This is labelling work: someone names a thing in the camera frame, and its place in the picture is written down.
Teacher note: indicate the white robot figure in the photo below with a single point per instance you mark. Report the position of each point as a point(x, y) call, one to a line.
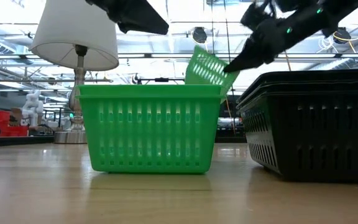
point(33, 109)

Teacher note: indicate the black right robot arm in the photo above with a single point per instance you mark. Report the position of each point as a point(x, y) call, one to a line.
point(322, 15)

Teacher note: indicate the brown cardboard box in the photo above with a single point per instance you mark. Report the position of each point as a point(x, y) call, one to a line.
point(15, 115)

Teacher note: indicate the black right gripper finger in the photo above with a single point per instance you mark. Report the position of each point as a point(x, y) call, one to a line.
point(244, 60)

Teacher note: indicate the black plastic basket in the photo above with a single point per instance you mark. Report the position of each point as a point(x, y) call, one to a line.
point(322, 76)
point(322, 87)
point(322, 133)

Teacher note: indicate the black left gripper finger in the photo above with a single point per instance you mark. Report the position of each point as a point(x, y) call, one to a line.
point(145, 21)

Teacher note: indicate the round black ceiling fixture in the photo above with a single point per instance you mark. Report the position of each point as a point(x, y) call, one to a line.
point(342, 35)
point(199, 35)

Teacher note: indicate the silver lamp with white shade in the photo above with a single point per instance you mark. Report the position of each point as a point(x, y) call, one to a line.
point(73, 31)

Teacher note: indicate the green plastic basket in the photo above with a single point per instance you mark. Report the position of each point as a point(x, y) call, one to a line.
point(151, 165)
point(207, 70)
point(151, 88)

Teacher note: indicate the black horizontal bar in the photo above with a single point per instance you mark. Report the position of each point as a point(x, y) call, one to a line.
point(162, 80)

